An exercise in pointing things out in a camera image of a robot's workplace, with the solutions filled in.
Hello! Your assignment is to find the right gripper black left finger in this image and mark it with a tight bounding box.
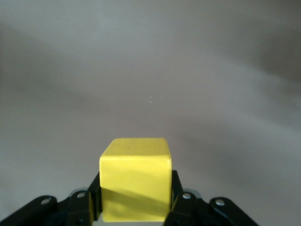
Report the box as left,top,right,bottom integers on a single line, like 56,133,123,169
2,170,102,226

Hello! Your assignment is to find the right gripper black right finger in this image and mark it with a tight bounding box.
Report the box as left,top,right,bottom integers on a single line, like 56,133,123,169
164,169,257,226

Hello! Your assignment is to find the yellow cube block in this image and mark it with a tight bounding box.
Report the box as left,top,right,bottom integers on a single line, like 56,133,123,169
99,137,174,223

